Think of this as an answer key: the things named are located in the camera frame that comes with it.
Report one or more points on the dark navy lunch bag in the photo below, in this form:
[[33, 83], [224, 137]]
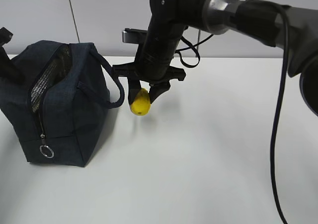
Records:
[[59, 110]]

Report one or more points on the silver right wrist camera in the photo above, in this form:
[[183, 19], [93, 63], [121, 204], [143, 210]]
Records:
[[134, 36]]

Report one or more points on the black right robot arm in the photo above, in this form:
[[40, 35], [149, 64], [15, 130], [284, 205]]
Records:
[[293, 29]]

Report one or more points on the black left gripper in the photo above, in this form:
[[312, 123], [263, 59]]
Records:
[[7, 68]]

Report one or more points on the yellow lemon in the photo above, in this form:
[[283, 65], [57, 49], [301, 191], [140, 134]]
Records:
[[141, 104]]

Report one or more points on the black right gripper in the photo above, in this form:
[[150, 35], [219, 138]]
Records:
[[158, 76]]

